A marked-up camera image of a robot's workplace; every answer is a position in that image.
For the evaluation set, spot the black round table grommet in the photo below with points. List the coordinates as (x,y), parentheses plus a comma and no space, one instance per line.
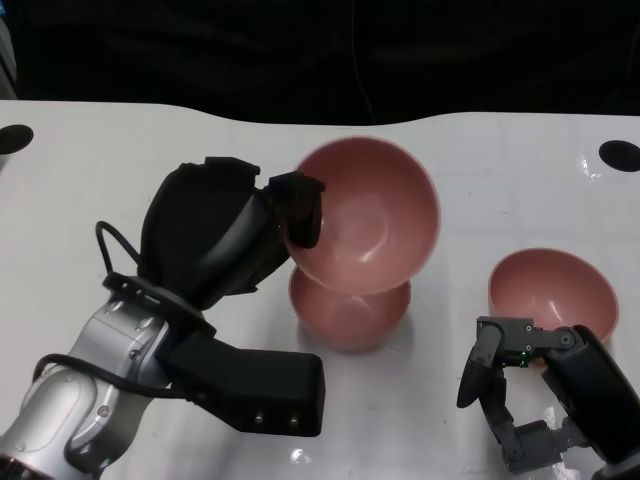
(15,139)
(620,156)

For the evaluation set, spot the black cloth backdrop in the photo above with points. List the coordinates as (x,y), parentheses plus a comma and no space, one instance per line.
(200,50)

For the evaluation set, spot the pink plastic bowl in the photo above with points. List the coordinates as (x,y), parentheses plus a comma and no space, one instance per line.
(370,220)
(350,325)
(550,290)

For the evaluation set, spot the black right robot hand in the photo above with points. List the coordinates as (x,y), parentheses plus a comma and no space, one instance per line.
(590,380)

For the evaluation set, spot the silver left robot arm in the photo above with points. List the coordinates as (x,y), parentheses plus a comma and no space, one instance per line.
(60,415)

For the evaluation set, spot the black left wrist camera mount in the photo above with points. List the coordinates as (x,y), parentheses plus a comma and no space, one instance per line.
(260,385)

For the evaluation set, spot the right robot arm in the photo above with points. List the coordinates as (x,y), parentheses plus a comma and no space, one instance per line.
(620,474)

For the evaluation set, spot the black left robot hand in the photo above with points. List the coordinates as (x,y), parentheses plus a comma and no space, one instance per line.
(200,235)

